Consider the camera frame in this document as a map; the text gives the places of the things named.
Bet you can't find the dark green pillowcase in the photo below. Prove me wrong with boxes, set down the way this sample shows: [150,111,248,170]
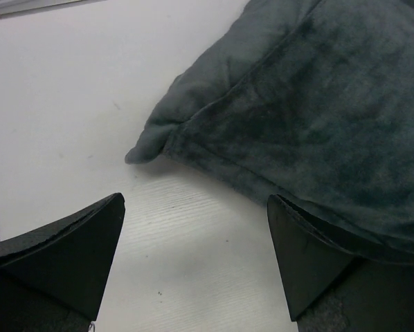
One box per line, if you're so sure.
[125,1,414,265]

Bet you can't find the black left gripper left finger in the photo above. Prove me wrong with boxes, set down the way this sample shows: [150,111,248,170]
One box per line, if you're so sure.
[0,193,125,332]

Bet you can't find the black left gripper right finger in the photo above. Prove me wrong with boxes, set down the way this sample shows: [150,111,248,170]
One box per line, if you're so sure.
[267,195,414,331]

